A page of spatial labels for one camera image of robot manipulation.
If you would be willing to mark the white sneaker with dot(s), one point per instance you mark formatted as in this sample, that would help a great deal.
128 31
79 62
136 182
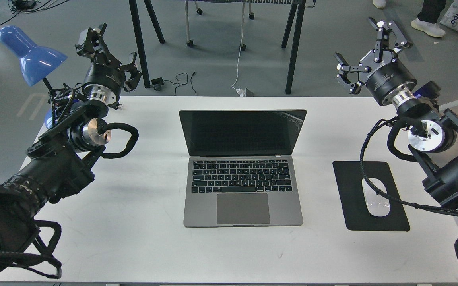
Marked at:
431 29

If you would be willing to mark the white computer mouse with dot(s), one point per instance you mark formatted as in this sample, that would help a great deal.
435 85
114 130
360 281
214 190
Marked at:
377 205

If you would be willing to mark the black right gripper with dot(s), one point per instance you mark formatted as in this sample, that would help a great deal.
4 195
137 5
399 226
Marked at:
388 77

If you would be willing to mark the blue desk lamp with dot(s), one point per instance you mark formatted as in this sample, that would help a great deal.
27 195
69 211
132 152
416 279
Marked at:
36 62

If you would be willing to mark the black table frame legs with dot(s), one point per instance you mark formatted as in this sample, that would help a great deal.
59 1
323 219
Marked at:
293 26

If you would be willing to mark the grey laptop computer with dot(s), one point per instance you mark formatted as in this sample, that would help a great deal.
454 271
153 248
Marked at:
240 170

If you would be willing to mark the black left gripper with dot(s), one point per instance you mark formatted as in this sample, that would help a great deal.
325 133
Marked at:
106 72

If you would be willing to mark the black mouse pad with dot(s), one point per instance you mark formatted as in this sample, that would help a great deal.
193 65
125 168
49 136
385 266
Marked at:
349 175

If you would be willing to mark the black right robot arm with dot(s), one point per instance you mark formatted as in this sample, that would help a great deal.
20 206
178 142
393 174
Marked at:
422 131

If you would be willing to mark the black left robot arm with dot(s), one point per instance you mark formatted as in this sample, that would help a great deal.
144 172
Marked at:
62 157

